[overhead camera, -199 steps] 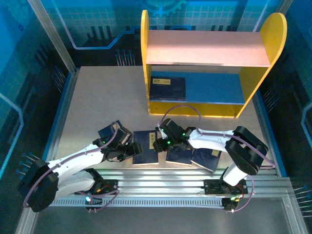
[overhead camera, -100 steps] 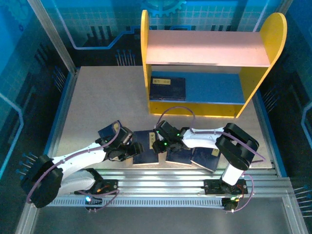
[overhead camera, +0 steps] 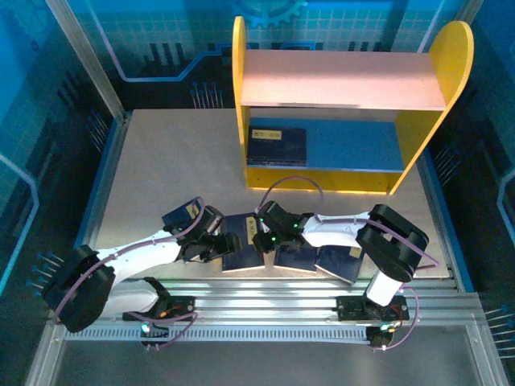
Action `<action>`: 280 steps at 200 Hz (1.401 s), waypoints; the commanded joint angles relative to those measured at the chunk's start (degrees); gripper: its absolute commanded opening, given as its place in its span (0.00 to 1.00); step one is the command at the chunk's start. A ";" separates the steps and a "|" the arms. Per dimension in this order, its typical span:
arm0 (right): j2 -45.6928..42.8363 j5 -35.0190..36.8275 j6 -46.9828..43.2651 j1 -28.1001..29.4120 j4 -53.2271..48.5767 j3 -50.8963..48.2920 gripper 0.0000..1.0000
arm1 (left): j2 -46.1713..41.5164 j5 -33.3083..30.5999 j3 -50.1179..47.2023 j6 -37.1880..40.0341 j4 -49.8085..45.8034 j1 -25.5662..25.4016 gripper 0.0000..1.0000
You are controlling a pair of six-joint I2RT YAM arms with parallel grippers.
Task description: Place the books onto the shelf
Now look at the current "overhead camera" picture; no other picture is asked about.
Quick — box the aluminium extrusion beam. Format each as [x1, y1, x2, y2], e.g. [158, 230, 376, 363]
[50, 278, 482, 324]

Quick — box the dark blue book, two-character label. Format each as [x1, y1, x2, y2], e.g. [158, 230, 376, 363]
[246, 160, 307, 167]

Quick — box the black connector module with light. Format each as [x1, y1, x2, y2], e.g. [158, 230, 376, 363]
[138, 319, 171, 351]
[368, 324, 398, 350]

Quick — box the grey metal tray panel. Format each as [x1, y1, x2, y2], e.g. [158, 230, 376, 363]
[23, 321, 510, 386]

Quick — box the yellow bookshelf with pink board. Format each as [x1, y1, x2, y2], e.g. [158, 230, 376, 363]
[232, 15, 476, 197]

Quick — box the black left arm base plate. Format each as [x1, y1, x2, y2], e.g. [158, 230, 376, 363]
[122, 295, 198, 322]

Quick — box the grey slotted cable duct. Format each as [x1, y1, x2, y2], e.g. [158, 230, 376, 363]
[62, 326, 373, 345]

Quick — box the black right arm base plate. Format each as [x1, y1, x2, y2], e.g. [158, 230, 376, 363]
[336, 295, 411, 322]

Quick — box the aluminium table edge rail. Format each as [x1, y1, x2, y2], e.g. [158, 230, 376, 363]
[74, 110, 134, 253]
[416, 152, 476, 294]

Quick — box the aluminium frame post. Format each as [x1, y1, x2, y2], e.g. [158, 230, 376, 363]
[418, 0, 484, 53]
[44, 0, 126, 121]

